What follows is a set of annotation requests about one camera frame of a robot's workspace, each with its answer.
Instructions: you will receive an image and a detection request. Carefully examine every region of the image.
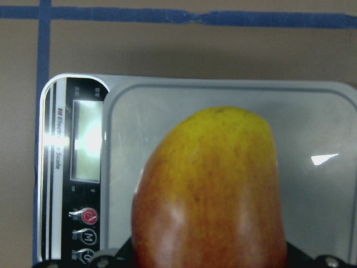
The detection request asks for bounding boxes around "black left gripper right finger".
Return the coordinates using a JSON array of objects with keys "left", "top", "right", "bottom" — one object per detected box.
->
[{"left": 287, "top": 242, "right": 356, "bottom": 268}]

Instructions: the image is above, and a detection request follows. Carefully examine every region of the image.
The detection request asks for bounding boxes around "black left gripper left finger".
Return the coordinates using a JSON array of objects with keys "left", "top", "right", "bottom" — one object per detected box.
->
[{"left": 32, "top": 237, "right": 136, "bottom": 268}]

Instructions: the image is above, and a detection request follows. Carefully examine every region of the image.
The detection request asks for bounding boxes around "red yellow mango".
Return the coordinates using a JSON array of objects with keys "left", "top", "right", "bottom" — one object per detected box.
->
[{"left": 132, "top": 107, "right": 287, "bottom": 267}]

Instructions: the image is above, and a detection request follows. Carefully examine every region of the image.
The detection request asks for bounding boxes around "silver digital kitchen scale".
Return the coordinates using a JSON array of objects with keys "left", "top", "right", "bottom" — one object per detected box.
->
[{"left": 34, "top": 74, "right": 356, "bottom": 267}]

